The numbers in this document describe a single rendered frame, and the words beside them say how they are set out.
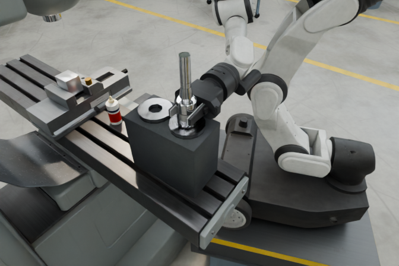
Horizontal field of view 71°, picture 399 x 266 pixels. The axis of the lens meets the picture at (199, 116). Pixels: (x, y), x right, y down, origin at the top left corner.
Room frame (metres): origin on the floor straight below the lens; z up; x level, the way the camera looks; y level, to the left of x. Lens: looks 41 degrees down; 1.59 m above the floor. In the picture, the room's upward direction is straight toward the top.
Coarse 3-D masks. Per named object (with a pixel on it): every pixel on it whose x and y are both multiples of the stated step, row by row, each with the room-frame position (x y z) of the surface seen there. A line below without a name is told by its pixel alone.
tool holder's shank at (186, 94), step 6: (180, 54) 0.51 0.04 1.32; (186, 54) 0.51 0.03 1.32; (180, 60) 0.50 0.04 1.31; (186, 60) 0.50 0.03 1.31; (180, 66) 0.50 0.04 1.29; (186, 66) 0.50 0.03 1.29; (180, 72) 0.50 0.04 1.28; (186, 72) 0.50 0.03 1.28; (180, 78) 0.50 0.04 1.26; (186, 78) 0.50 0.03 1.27; (180, 84) 0.50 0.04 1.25; (186, 84) 0.50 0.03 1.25; (180, 90) 0.50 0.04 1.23; (186, 90) 0.50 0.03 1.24; (180, 96) 0.50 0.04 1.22; (186, 96) 0.49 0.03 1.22; (192, 96) 0.50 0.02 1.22
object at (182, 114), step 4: (196, 104) 0.50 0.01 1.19; (176, 108) 0.50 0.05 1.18; (180, 108) 0.49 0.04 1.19; (192, 108) 0.49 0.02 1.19; (196, 108) 0.50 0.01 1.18; (180, 112) 0.49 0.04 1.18; (184, 112) 0.48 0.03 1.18; (188, 112) 0.48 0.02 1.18; (192, 112) 0.49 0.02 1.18; (180, 116) 0.49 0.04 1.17; (184, 116) 0.48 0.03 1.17; (188, 116) 0.48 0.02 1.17; (180, 120) 0.49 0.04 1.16; (184, 120) 0.48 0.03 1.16; (180, 124) 0.49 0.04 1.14; (184, 124) 0.49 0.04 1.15; (192, 124) 0.49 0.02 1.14
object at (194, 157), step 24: (144, 120) 0.52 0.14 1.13; (168, 120) 0.53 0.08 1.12; (144, 144) 0.51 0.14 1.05; (168, 144) 0.46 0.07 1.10; (192, 144) 0.45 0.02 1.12; (216, 144) 0.51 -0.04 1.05; (144, 168) 0.52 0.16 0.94; (168, 168) 0.47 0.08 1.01; (192, 168) 0.43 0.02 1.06; (216, 168) 0.52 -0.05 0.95; (192, 192) 0.43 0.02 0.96
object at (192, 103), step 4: (176, 100) 0.50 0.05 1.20; (180, 100) 0.50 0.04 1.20; (192, 100) 0.50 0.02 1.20; (196, 100) 0.50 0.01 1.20; (176, 104) 0.50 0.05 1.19; (180, 104) 0.49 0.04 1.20; (184, 104) 0.49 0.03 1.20; (188, 104) 0.49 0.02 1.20; (192, 104) 0.49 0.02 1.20; (184, 108) 0.48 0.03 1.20; (188, 108) 0.48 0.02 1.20
